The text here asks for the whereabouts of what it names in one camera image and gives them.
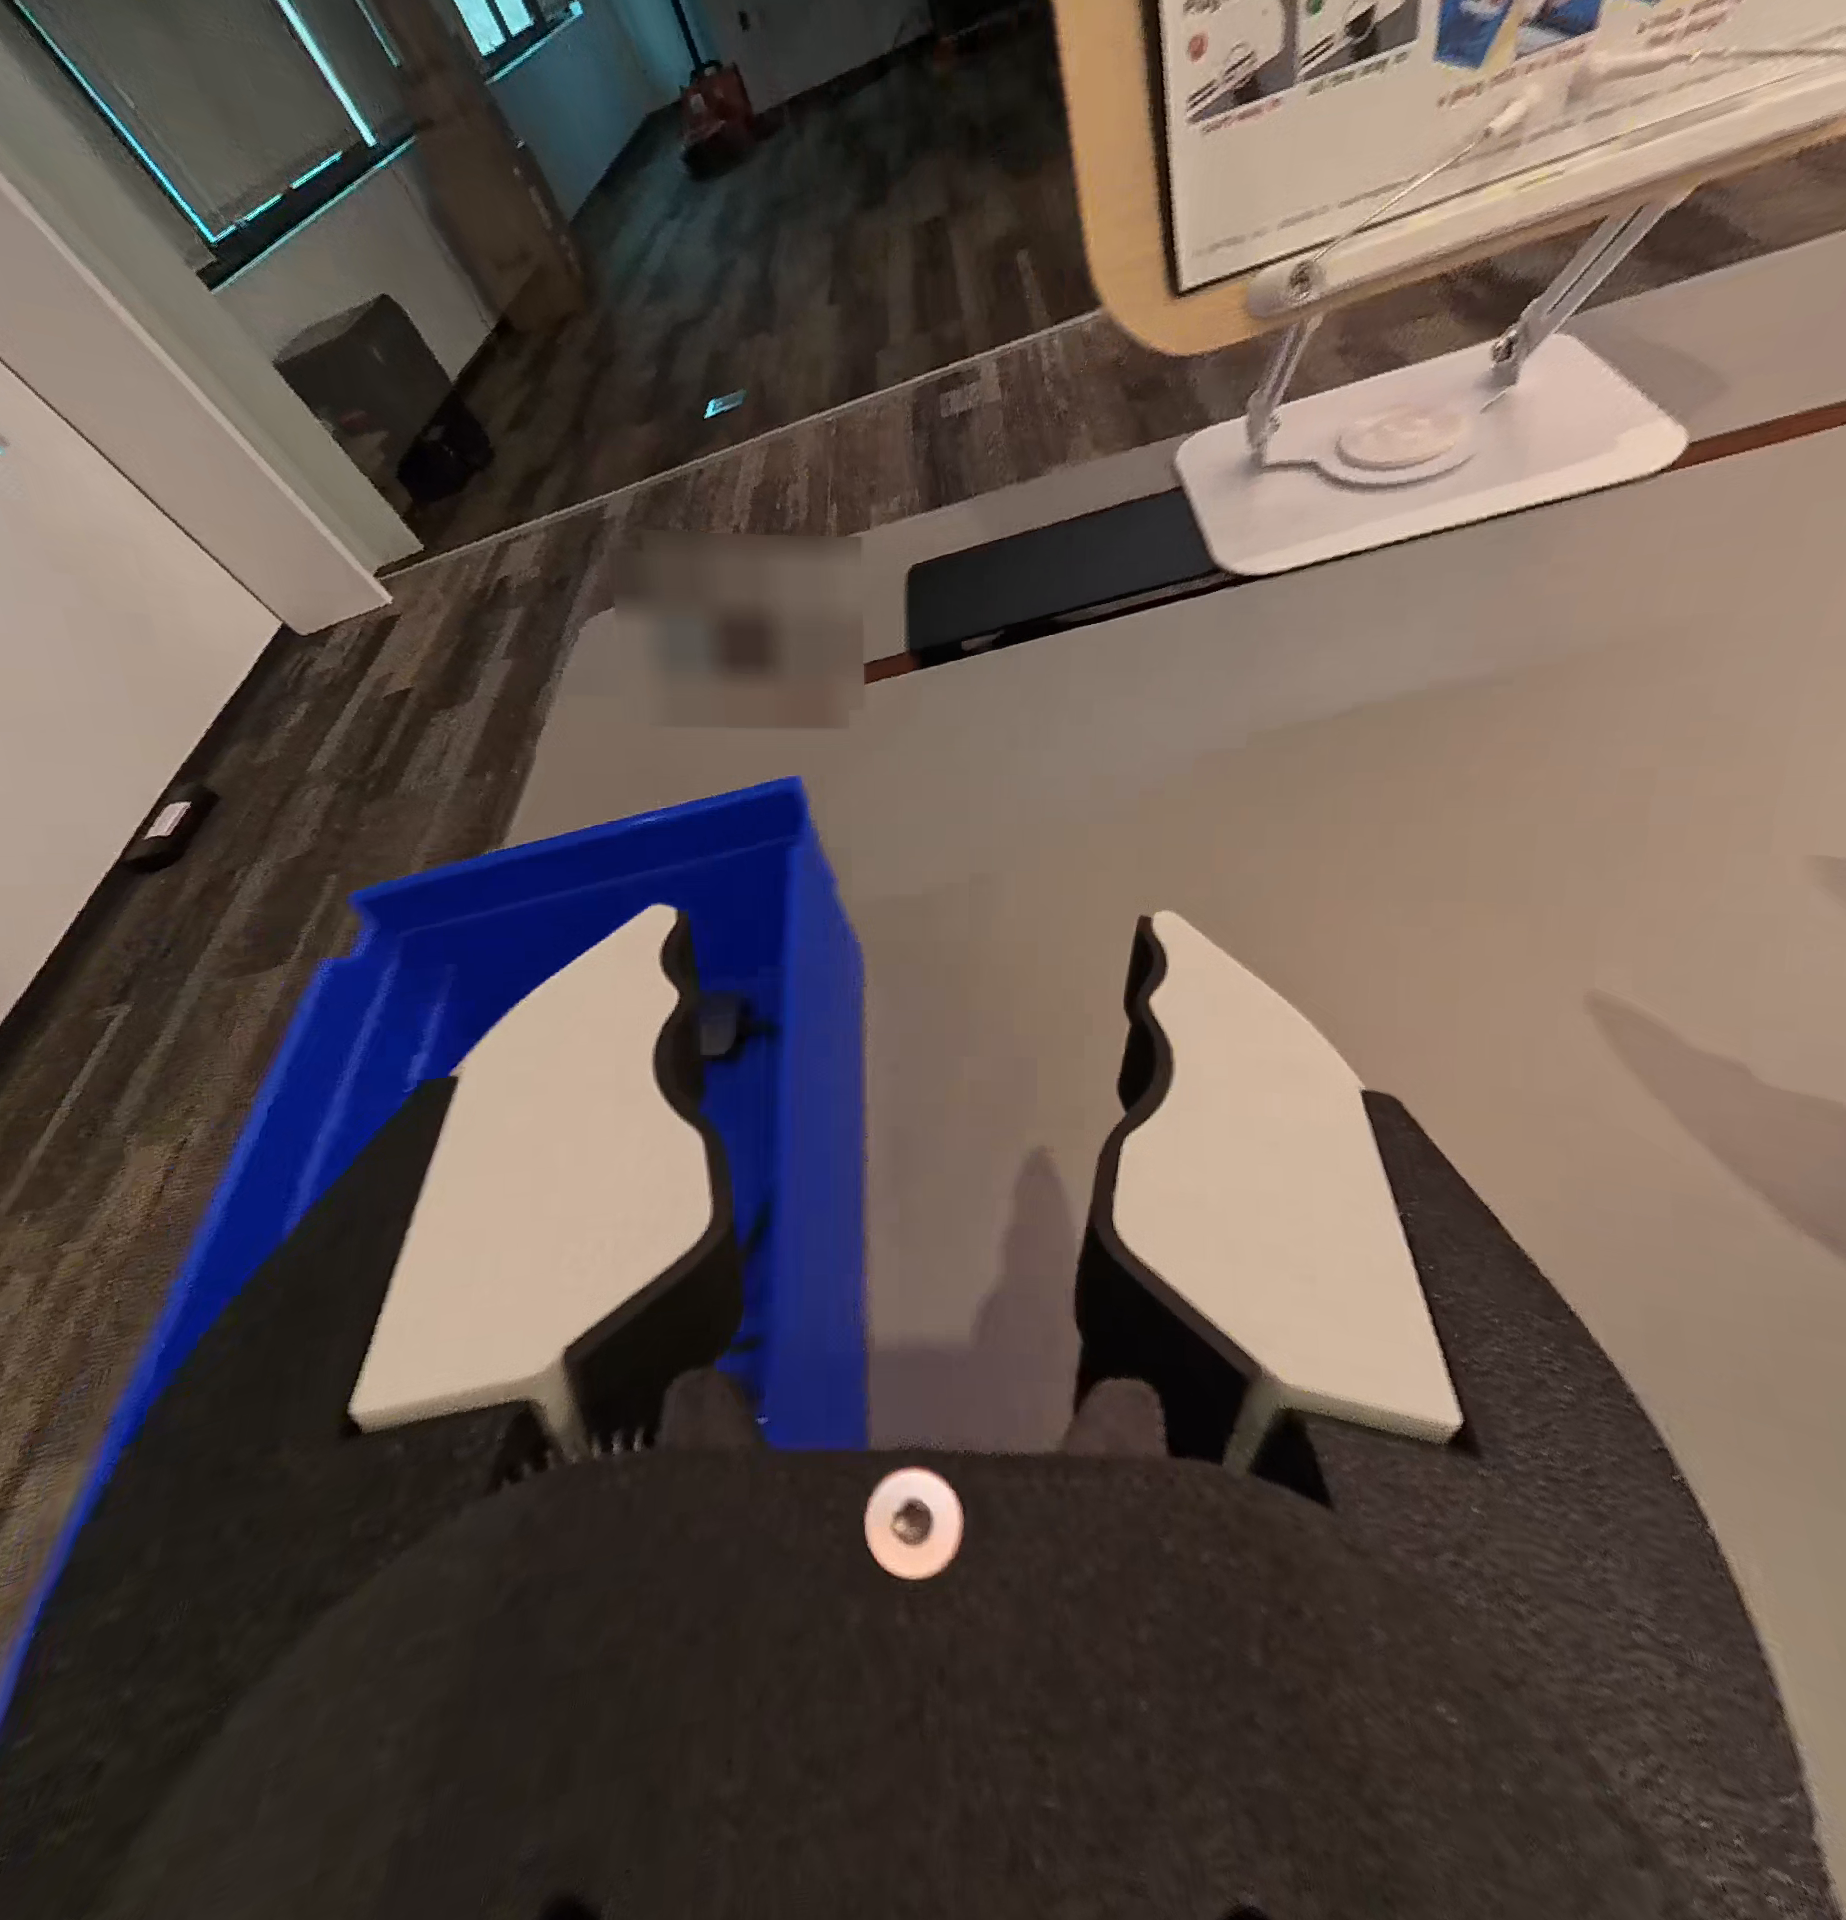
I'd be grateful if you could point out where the red object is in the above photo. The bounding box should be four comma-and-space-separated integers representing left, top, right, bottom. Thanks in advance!
679, 60, 759, 153

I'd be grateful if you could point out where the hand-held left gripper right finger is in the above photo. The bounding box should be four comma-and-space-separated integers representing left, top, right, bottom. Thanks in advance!
1072, 910, 1465, 1468

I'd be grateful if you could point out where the black device on floor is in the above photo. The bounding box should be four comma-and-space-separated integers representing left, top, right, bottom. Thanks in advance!
121, 787, 221, 873

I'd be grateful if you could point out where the dark glass window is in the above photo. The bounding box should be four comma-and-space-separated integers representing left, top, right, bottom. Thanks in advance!
9, 0, 587, 286

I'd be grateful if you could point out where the dark cabinet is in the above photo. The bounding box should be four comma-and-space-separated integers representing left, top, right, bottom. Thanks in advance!
275, 291, 498, 503

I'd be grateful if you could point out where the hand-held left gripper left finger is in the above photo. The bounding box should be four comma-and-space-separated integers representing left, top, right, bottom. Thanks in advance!
348, 900, 749, 1468

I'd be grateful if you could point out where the wooden document stand white base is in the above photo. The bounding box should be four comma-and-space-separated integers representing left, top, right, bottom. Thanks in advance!
1050, 0, 1846, 578

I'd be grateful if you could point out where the printed instruction sheet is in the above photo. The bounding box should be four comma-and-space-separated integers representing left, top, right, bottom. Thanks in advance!
1156, 0, 1846, 294

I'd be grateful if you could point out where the blue plastic bin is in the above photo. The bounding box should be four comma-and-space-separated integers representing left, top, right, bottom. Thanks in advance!
0, 777, 868, 1803

